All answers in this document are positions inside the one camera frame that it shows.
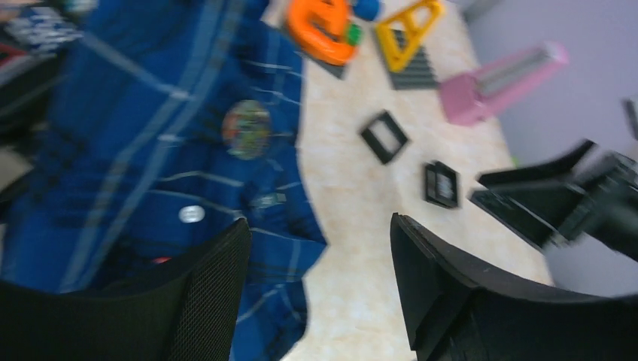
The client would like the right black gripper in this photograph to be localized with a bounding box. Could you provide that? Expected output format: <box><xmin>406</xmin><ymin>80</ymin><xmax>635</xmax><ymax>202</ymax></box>
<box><xmin>469</xmin><ymin>139</ymin><xmax>637</xmax><ymax>261</ymax></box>

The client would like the dark small baseplate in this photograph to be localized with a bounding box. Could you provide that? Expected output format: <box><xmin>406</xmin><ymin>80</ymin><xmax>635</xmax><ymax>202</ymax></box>
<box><xmin>299</xmin><ymin>50</ymin><xmax>347</xmax><ymax>80</ymax></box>

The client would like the green lego brick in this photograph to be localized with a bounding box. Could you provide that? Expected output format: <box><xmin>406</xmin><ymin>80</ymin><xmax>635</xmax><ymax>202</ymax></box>
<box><xmin>345</xmin><ymin>23</ymin><xmax>363</xmax><ymax>47</ymax></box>

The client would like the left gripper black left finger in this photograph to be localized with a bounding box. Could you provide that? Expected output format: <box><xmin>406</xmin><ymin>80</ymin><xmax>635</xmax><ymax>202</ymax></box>
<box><xmin>1</xmin><ymin>219</ymin><xmax>251</xmax><ymax>360</ymax></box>

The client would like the blue lego brick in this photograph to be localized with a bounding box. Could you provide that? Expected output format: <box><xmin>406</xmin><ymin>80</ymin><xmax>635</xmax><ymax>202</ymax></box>
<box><xmin>350</xmin><ymin>0</ymin><xmax>381</xmax><ymax>22</ymax></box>

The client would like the blue plaid shirt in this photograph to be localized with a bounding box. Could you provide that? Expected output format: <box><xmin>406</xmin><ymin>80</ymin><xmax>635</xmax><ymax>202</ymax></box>
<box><xmin>1</xmin><ymin>1</ymin><xmax>327</xmax><ymax>360</ymax></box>

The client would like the round colourful badge brooch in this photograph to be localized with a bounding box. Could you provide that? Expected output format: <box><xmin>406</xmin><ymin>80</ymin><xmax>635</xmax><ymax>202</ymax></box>
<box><xmin>221</xmin><ymin>99</ymin><xmax>272</xmax><ymax>160</ymax></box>

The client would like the yellow toy piece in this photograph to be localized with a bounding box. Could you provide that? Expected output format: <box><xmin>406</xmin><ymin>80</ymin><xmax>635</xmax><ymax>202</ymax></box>
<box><xmin>374</xmin><ymin>0</ymin><xmax>445</xmax><ymax>72</ymax></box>

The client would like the orange letter e toy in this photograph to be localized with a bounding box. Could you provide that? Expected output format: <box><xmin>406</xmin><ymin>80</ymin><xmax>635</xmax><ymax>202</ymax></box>
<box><xmin>284</xmin><ymin>0</ymin><xmax>359</xmax><ymax>65</ymax></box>

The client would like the grey lego baseplate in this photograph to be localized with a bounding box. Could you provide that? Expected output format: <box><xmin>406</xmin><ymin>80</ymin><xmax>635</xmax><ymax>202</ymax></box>
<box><xmin>373</xmin><ymin>32</ymin><xmax>439</xmax><ymax>90</ymax></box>

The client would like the black square frame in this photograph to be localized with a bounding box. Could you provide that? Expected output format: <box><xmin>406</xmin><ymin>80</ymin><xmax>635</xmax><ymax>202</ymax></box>
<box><xmin>423</xmin><ymin>161</ymin><xmax>459</xmax><ymax>209</ymax></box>
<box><xmin>360</xmin><ymin>110</ymin><xmax>410</xmax><ymax>165</ymax></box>

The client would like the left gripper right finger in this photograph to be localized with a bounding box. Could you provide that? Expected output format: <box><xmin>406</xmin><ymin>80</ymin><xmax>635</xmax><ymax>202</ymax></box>
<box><xmin>390</xmin><ymin>214</ymin><xmax>637</xmax><ymax>360</ymax></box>

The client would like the pink wedge stand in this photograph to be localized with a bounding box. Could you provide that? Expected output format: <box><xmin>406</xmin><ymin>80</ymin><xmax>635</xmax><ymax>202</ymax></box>
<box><xmin>439</xmin><ymin>41</ymin><xmax>569</xmax><ymax>126</ymax></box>

